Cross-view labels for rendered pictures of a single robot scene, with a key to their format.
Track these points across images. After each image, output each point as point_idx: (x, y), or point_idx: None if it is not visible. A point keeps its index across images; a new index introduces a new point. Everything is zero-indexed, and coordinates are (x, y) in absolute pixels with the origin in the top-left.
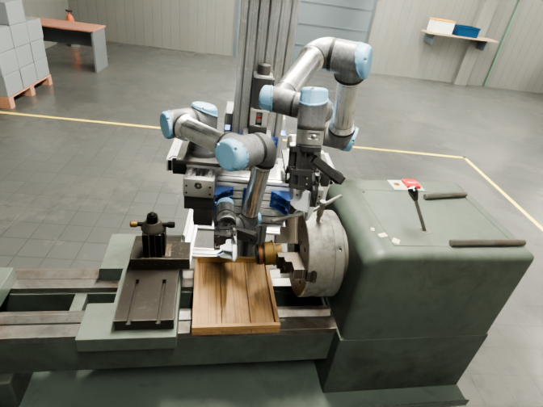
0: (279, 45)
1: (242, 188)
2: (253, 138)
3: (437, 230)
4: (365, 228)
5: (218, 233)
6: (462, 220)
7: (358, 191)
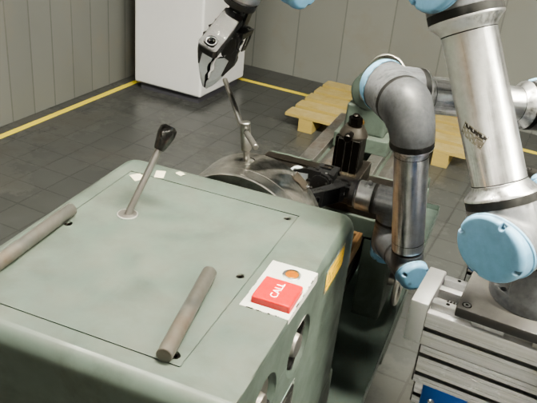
0: None
1: None
2: (393, 73)
3: (112, 227)
4: (188, 173)
5: (321, 165)
6: (99, 279)
7: (290, 212)
